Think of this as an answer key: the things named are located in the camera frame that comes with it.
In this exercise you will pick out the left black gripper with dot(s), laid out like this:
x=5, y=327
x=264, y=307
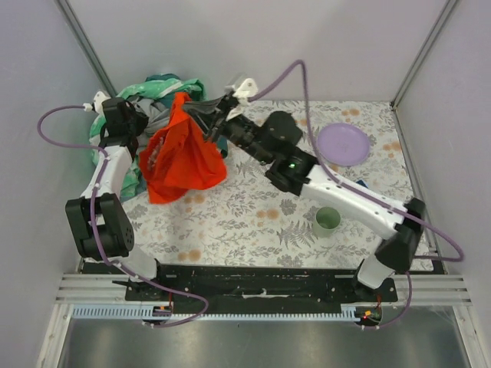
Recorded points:
x=130, y=119

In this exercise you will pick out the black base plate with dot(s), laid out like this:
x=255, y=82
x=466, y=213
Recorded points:
x=192, y=289

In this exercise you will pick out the light blue cable duct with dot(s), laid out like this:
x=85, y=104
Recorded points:
x=157, y=313

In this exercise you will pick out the blue cube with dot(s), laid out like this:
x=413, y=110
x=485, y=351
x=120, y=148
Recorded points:
x=362, y=183

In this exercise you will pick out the aluminium frame rail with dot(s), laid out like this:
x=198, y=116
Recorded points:
x=426, y=290

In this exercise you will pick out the grey zip hoodie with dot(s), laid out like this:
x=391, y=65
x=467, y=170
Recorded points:
x=158, y=115

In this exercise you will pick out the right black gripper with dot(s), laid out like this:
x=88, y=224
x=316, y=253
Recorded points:
x=221, y=116

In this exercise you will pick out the green cup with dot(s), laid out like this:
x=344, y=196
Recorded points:
x=325, y=222

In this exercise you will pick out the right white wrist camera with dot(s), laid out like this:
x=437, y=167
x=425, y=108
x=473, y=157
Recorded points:
x=242, y=88

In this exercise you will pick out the purple plate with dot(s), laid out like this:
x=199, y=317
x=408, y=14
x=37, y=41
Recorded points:
x=343, y=144

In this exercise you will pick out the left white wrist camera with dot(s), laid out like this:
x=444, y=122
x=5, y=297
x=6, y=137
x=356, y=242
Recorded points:
x=97, y=103

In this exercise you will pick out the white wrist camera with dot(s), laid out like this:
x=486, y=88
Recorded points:
x=242, y=88
x=97, y=103

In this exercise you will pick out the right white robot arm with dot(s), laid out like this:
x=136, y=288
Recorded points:
x=291, y=169

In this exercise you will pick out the light green patterned cloth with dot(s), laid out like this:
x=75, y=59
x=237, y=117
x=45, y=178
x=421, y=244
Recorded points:
x=133, y=180

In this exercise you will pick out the orange shorts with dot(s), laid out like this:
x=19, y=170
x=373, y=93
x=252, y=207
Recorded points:
x=177, y=158

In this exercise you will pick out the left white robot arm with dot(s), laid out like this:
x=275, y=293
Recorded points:
x=101, y=229

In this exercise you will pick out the floral table mat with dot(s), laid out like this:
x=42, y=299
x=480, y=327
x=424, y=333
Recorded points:
x=246, y=221

